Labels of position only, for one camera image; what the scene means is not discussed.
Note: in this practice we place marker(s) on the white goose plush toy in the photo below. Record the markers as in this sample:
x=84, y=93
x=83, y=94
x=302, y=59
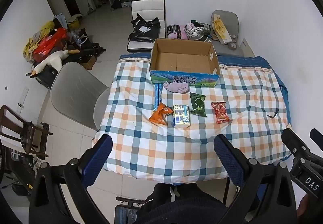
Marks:
x=54, y=60

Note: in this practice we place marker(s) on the white flat panel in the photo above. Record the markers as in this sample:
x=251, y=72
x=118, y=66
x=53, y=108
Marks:
x=247, y=48

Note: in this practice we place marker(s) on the orange snack packet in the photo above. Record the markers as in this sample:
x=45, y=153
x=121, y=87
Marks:
x=160, y=114

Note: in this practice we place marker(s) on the grey padded chair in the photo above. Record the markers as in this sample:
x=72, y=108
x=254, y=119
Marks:
x=231, y=19

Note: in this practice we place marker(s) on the white padded chair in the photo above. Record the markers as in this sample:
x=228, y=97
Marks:
x=147, y=8

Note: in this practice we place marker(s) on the long blue snack packet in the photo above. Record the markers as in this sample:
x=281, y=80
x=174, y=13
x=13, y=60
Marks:
x=157, y=96

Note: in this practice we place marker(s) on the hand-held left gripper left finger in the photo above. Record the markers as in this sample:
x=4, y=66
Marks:
x=101, y=153

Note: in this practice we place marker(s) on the red snack packet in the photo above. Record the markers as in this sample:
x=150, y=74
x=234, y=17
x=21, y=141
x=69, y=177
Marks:
x=221, y=112

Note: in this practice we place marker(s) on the yellow box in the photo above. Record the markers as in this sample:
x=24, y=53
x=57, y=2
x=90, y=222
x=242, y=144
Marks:
x=74, y=22

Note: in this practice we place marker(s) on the black suitcase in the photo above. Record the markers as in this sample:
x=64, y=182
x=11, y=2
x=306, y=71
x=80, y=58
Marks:
x=46, y=75

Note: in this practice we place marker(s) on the dark wooden chair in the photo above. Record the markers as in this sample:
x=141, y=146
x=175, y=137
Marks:
x=7, y=113

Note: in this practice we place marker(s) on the black and white tote bag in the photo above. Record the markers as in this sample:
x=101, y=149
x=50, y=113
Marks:
x=194, y=32

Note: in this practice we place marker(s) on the green snack packet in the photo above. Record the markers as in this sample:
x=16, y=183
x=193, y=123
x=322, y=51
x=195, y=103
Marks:
x=197, y=104

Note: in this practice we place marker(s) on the light blue cloth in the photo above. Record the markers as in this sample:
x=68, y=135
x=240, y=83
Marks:
x=61, y=20

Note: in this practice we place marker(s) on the person's dark clothing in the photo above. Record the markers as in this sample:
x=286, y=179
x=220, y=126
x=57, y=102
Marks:
x=181, y=208

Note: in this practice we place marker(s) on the small brown cardboard box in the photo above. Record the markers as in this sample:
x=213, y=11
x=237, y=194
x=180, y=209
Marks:
x=89, y=62

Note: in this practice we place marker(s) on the black plastic bag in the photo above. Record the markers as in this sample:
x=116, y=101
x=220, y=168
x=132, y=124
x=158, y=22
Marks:
x=143, y=34

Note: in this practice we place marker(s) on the red plastic bag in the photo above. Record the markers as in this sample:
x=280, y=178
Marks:
x=50, y=42

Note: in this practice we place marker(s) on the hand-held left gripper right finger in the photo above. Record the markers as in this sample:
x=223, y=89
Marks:
x=225, y=156

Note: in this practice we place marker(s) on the grey shell chair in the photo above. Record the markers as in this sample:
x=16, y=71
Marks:
x=75, y=92

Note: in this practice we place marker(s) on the yellow printed package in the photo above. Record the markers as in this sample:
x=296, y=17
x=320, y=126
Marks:
x=220, y=31

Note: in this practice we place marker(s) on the pink suitcase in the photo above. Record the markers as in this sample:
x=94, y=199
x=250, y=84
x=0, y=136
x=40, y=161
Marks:
x=176, y=32

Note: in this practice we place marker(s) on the white and blue carton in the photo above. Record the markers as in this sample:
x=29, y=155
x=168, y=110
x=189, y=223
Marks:
x=181, y=115

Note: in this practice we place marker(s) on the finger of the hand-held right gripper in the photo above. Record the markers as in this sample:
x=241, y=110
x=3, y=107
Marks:
x=295, y=142
x=318, y=138

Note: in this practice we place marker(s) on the tape roll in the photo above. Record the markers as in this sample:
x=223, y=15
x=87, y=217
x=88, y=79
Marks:
x=232, y=45

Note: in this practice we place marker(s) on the yellow cloth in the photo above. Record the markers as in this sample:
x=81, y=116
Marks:
x=27, y=48

